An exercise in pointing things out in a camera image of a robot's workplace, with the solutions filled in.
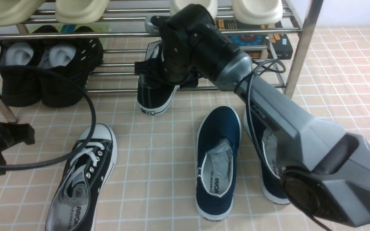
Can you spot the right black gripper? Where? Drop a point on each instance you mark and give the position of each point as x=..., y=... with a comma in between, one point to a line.
x=193, y=46

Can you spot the black canvas sneaker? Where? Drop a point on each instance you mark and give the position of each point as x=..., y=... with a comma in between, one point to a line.
x=154, y=94
x=74, y=204

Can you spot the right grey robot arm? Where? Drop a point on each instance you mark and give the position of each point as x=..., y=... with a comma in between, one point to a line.
x=327, y=170

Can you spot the silver metal shoe rack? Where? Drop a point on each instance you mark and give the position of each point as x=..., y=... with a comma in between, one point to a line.
x=304, y=32

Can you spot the cream slipper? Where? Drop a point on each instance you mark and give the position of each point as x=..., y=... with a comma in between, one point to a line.
x=258, y=12
x=211, y=6

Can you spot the cream slipper far right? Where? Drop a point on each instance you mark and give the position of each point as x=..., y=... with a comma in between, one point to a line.
x=258, y=12

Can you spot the navy slip-on shoe left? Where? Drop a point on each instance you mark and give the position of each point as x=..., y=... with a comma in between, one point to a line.
x=218, y=139

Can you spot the navy slip-on shoe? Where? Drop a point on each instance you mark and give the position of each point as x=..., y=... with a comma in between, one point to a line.
x=270, y=173
x=218, y=139

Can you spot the black book with orange text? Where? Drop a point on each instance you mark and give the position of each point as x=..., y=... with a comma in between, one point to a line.
x=280, y=42

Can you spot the black shoe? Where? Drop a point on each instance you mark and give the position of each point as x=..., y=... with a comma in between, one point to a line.
x=21, y=87
x=73, y=58

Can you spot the navy slip-on shoe right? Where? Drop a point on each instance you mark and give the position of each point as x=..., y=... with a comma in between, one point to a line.
x=270, y=173

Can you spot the beige slipper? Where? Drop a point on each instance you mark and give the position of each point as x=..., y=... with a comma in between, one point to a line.
x=79, y=11
x=13, y=12

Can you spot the black shoe far left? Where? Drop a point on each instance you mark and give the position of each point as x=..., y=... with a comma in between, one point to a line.
x=21, y=87

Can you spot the beige slipper far left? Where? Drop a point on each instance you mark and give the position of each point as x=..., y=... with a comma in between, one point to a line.
x=13, y=12

